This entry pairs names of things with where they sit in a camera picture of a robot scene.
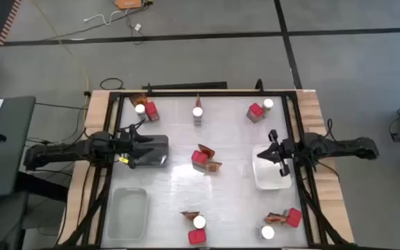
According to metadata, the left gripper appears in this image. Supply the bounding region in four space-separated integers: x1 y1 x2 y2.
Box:
115 128 156 169

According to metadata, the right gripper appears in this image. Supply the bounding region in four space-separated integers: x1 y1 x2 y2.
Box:
257 130 297 177

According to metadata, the red smoked paprika tin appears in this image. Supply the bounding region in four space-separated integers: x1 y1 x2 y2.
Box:
283 207 303 229
144 101 160 122
190 149 209 171
187 228 208 246
247 102 266 124

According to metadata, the light grey plastic bin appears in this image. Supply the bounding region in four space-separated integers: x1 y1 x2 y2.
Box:
106 187 150 242

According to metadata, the dark grey plastic bin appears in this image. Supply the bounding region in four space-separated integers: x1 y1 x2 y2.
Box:
126 134 170 169

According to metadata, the white plastic bin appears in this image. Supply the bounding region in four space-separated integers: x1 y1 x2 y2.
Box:
251 144 293 192

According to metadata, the black flat bar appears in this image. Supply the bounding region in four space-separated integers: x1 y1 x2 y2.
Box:
141 81 228 90

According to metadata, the black desk base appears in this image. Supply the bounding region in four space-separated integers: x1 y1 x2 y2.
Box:
15 169 69 203

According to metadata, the dark grey side desk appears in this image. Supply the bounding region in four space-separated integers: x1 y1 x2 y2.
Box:
0 96 37 199

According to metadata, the orange box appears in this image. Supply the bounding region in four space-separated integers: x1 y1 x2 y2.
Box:
114 0 144 10

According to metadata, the black metal rig frame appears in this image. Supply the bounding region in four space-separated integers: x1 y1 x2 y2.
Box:
56 88 356 250

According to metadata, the black floor cable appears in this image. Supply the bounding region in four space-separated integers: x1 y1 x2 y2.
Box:
45 0 154 46

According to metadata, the yellow hanging cable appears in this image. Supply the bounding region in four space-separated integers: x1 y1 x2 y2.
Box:
31 0 90 93

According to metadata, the white cable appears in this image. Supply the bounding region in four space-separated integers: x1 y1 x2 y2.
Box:
83 10 124 26

